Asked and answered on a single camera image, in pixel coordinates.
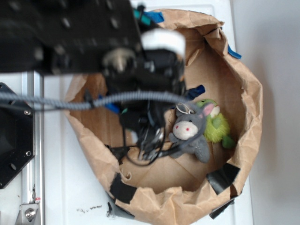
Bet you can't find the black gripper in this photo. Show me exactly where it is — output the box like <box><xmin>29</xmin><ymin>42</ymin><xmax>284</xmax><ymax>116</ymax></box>
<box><xmin>103</xmin><ymin>29</ymin><xmax>186</xmax><ymax>162</ymax></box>

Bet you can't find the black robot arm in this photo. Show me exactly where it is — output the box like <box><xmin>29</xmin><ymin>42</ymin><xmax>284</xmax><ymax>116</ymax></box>
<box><xmin>0</xmin><ymin>0</ymin><xmax>187</xmax><ymax>162</ymax></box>

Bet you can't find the grey plush donkey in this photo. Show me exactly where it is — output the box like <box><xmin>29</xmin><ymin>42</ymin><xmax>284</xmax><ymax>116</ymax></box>
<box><xmin>168</xmin><ymin>103</ymin><xmax>214</xmax><ymax>163</ymax></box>

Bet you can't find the green fuzzy plush toy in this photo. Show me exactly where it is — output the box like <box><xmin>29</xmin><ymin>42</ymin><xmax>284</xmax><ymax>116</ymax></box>
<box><xmin>196</xmin><ymin>99</ymin><xmax>236</xmax><ymax>149</ymax></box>

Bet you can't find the brown paper bag bin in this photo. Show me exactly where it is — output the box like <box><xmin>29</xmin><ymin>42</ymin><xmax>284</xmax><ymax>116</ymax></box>
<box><xmin>66</xmin><ymin>9</ymin><xmax>263</xmax><ymax>225</ymax></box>

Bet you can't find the dark blue rope toy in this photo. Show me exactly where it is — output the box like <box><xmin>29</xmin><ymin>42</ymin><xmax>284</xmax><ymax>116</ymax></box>
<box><xmin>183</xmin><ymin>85</ymin><xmax>206</xmax><ymax>101</ymax></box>

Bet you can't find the aluminium frame rail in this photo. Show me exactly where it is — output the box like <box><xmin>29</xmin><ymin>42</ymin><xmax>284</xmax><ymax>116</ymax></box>
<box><xmin>21</xmin><ymin>72</ymin><xmax>45</xmax><ymax>225</ymax></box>

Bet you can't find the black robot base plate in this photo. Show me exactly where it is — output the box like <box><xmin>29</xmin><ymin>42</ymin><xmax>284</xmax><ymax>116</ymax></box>
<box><xmin>0</xmin><ymin>82</ymin><xmax>36</xmax><ymax>190</ymax></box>

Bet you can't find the grey braided cable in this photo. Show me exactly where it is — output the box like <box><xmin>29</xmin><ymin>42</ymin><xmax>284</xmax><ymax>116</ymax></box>
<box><xmin>0</xmin><ymin>90</ymin><xmax>207</xmax><ymax>150</ymax></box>

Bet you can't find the metal corner bracket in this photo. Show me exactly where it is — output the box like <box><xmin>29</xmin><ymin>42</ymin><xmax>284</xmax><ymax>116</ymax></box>
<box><xmin>15</xmin><ymin>203</ymin><xmax>39</xmax><ymax>225</ymax></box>

